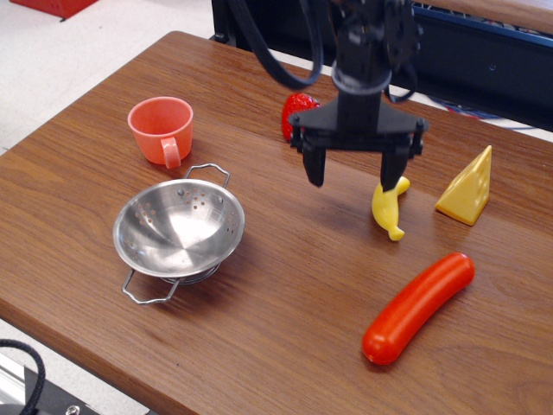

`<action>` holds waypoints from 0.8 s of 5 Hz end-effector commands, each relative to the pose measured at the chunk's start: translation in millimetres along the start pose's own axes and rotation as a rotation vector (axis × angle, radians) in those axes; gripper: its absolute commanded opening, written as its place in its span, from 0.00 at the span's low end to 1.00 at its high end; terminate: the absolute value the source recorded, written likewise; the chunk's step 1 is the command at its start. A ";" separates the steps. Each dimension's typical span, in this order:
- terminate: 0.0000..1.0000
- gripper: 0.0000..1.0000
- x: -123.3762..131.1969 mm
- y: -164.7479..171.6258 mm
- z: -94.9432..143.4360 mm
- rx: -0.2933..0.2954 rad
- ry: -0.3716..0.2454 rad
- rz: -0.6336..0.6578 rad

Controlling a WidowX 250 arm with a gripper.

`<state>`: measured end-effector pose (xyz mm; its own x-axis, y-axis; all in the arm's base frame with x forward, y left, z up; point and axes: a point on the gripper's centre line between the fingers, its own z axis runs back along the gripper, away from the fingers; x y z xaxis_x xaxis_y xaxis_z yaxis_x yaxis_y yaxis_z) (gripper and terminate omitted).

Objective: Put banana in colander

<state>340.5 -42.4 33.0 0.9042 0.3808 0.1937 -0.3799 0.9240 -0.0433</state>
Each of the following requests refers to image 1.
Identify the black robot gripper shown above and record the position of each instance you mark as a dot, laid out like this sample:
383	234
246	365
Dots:
358	120

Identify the yellow plastic toy banana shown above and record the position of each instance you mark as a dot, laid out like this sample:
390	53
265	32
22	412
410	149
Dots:
385	208

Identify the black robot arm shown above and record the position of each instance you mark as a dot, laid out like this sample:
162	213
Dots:
375	40

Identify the red plastic toy strawberry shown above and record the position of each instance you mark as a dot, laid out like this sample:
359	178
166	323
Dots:
296	102

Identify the yellow plastic cheese wedge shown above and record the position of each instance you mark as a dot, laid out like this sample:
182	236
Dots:
466	196

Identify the red plastic toy sausage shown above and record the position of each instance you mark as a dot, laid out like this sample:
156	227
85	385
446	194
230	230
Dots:
399	321

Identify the pink plastic cup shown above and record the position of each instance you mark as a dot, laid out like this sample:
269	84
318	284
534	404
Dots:
163	129

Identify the wooden board top right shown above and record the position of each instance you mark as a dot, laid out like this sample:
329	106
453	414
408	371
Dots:
529	14

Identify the red box on floor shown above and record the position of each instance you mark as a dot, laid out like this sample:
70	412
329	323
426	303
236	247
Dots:
60	8

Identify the grey metal bracket with screw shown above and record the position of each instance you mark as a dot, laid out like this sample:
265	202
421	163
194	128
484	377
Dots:
85	394

